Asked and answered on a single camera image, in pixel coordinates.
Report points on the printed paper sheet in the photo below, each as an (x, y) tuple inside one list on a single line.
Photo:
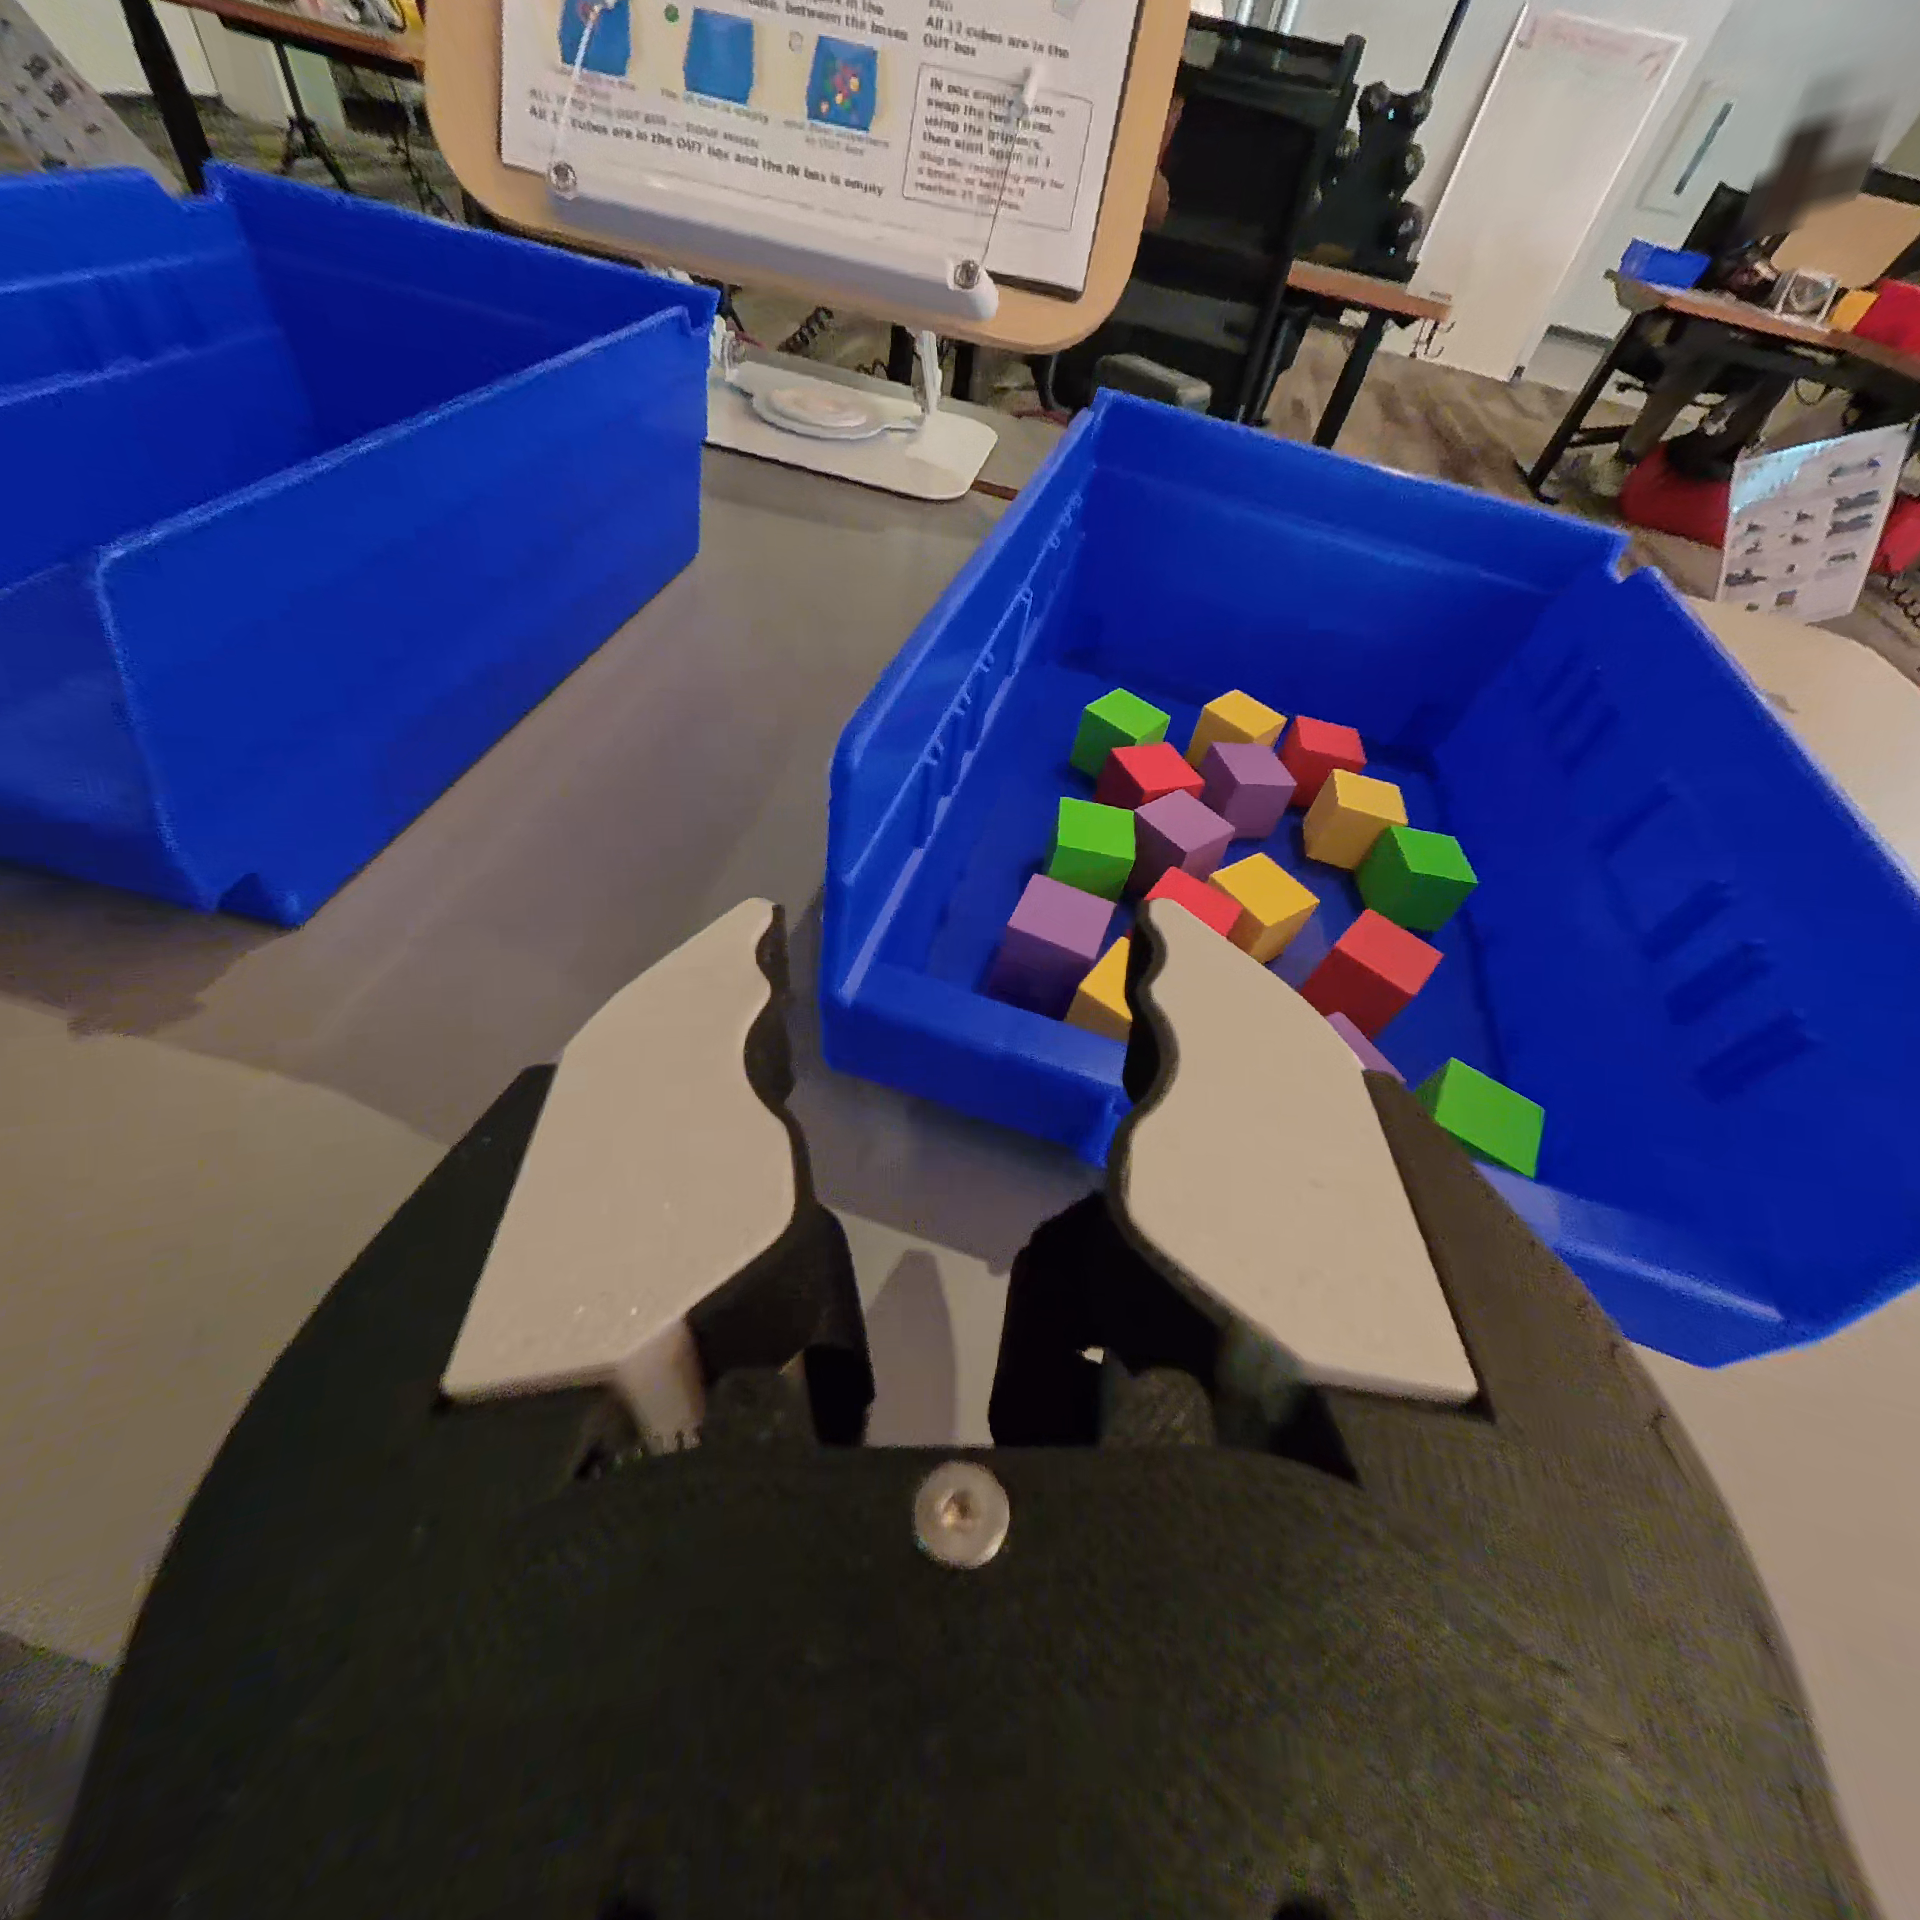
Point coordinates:
[(1815, 526)]

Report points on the white stand base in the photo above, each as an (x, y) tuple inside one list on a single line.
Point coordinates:
[(901, 442)]

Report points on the green cube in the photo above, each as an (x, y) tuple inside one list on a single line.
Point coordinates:
[(1482, 1118), (1413, 878), (1119, 731), (1091, 849)]

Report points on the black power adapter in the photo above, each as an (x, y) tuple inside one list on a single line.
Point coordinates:
[(1153, 385)]

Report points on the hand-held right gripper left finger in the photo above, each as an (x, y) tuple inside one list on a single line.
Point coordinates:
[(645, 1171)]

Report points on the white board panel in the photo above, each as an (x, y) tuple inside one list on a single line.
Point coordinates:
[(1545, 180)]

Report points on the black equipment cart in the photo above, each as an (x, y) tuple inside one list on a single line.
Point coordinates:
[(1230, 180)]

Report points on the blue plastic bin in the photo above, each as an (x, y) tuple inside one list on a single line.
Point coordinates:
[(1650, 902), (376, 675)]

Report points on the purple cube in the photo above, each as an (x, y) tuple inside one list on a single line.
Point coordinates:
[(1049, 945), (1249, 787), (1181, 840), (1366, 1050)]

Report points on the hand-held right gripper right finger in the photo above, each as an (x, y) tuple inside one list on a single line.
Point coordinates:
[(1276, 1186)]

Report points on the wooden side table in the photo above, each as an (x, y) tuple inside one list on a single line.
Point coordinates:
[(1366, 285)]

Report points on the wooden work table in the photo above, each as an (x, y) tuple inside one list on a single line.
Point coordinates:
[(1769, 324)]

